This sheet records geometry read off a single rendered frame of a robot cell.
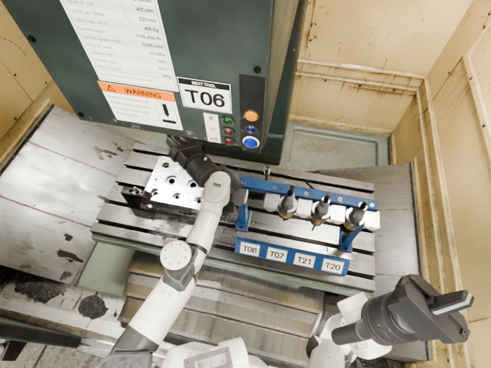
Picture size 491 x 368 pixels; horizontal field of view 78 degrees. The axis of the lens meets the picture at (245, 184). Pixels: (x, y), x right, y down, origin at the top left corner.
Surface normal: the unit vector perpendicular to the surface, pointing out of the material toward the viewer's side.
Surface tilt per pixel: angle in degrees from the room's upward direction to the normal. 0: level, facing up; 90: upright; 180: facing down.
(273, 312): 7
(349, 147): 0
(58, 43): 90
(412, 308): 77
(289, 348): 8
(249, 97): 90
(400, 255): 24
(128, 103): 90
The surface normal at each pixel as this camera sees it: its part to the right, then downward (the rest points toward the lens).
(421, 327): -0.68, 0.48
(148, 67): -0.21, 0.83
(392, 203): -0.40, -0.55
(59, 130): 0.40, -0.41
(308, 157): 0.00, -0.53
